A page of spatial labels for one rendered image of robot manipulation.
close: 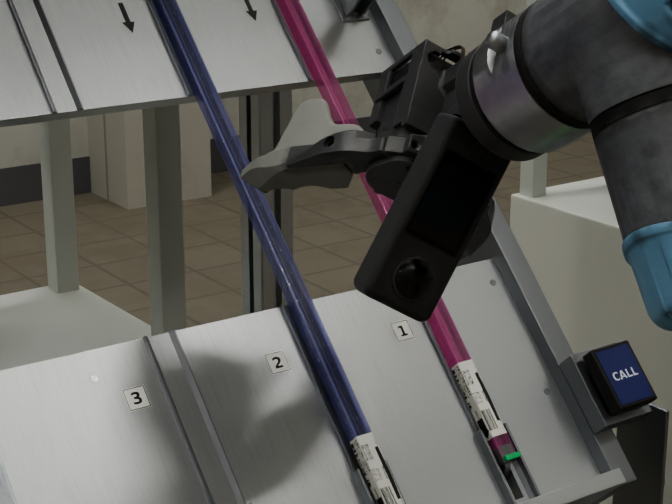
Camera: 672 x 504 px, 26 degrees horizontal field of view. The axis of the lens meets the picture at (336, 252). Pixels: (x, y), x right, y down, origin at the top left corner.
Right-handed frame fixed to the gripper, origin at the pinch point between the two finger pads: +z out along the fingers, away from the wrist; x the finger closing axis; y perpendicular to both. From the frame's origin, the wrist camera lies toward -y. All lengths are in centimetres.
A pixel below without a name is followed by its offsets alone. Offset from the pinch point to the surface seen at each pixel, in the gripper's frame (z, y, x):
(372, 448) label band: 4.9, -11.0, -8.8
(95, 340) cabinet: 73, 15, -7
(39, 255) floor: 296, 118, -44
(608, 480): 2.8, -7.0, -27.1
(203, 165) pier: 316, 178, -88
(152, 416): 7.7, -13.9, 6.0
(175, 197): 56, 27, -5
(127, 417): 7.8, -14.6, 7.6
